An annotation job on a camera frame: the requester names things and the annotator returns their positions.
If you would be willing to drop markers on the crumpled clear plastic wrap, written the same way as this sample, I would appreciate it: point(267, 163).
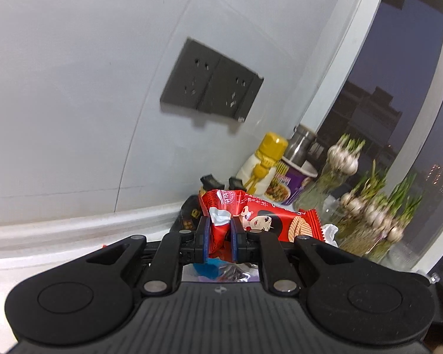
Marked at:
point(329, 233)

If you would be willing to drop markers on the black wall socket panel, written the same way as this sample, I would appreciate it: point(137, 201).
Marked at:
point(207, 81)

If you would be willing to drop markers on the red biscuit snack wrapper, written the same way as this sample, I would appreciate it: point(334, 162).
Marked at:
point(224, 206)

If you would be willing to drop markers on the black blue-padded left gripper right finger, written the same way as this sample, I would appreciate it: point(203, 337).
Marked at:
point(263, 249)

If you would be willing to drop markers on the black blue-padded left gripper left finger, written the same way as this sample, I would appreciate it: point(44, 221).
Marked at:
point(165, 259)

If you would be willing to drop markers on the garlic sprouts in glass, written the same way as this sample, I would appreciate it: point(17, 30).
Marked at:
point(342, 162)

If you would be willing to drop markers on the blue plastic bowl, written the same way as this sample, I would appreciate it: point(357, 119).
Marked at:
point(211, 269)

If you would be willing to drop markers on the purple instant noodle cup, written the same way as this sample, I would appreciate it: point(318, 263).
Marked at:
point(289, 181)

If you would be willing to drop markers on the white bottle yellow cap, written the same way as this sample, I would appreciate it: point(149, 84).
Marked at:
point(258, 170)

